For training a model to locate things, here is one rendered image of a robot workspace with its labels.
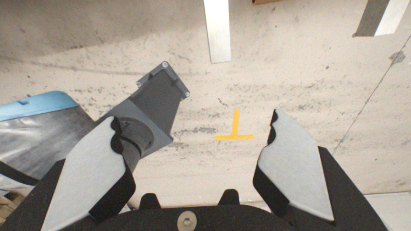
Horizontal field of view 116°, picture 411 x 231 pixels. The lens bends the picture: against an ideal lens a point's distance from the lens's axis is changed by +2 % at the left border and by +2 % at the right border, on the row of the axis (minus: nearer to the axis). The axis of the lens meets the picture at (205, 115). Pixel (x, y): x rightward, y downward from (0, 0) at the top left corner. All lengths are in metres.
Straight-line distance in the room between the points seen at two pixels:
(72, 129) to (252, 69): 1.06
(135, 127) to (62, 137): 0.22
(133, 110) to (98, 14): 0.80
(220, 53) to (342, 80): 1.47
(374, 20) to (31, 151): 0.62
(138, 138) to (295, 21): 1.17
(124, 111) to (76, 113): 0.19
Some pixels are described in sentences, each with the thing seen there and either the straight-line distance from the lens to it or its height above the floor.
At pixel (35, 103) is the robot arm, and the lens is 0.41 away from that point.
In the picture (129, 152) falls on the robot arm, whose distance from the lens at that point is 0.51.
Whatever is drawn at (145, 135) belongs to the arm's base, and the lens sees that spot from 0.57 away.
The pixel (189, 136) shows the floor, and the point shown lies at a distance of 1.38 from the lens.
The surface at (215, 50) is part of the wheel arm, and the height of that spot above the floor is 0.84.
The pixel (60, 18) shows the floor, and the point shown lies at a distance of 1.37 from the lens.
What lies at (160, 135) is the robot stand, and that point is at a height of 0.60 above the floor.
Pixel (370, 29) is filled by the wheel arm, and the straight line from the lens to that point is 0.35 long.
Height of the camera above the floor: 1.05
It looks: 59 degrees down
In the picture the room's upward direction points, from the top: 176 degrees clockwise
